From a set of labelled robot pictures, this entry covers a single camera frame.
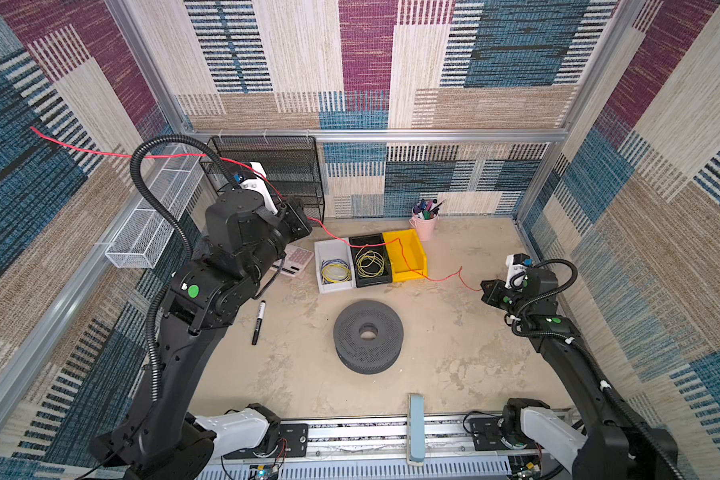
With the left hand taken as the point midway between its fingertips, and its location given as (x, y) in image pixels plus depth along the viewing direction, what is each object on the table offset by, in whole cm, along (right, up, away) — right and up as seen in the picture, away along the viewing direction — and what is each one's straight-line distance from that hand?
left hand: (306, 194), depth 55 cm
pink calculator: (-14, -14, +51) cm, 55 cm away
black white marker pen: (-22, -33, +39) cm, 55 cm away
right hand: (+43, -20, +28) cm, 55 cm away
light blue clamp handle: (+23, -54, +19) cm, 61 cm away
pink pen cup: (+33, -2, +54) cm, 63 cm away
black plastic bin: (+11, -20, +44) cm, 50 cm away
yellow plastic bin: (+28, -11, +53) cm, 61 cm away
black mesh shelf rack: (-15, +19, +50) cm, 56 cm away
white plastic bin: (+1, -10, +47) cm, 48 cm away
